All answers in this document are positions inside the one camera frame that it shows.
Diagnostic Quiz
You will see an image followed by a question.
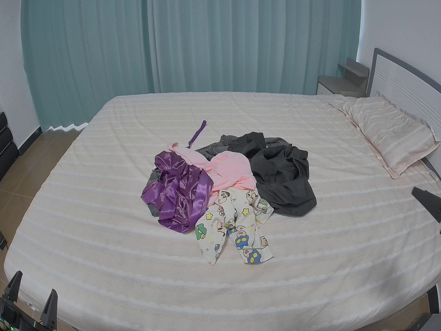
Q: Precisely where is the white printed pyjama top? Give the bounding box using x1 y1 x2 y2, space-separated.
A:
195 186 275 267

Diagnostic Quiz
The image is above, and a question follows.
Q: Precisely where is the pink garment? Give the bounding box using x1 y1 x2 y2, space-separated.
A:
167 143 257 207

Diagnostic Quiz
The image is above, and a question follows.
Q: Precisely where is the dark grey garment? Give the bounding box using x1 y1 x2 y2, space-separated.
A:
227 132 318 217

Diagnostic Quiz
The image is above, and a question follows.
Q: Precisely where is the black chest of drawers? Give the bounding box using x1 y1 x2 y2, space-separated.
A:
0 112 20 183

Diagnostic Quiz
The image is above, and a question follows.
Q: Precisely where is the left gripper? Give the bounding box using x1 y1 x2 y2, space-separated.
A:
0 270 58 331

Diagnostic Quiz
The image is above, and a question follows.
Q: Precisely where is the grey bedside table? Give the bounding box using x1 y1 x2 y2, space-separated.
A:
317 58 370 98

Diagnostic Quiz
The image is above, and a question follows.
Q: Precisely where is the cream striped pillow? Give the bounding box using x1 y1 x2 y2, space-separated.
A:
328 95 437 180

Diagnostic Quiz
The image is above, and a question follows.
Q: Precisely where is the purple satin garment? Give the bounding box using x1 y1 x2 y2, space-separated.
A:
141 119 215 234

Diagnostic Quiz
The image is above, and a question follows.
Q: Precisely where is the bed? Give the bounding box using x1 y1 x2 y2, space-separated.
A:
3 48 441 331

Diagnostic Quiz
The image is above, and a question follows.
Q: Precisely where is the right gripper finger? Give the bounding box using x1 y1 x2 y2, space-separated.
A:
412 186 441 223

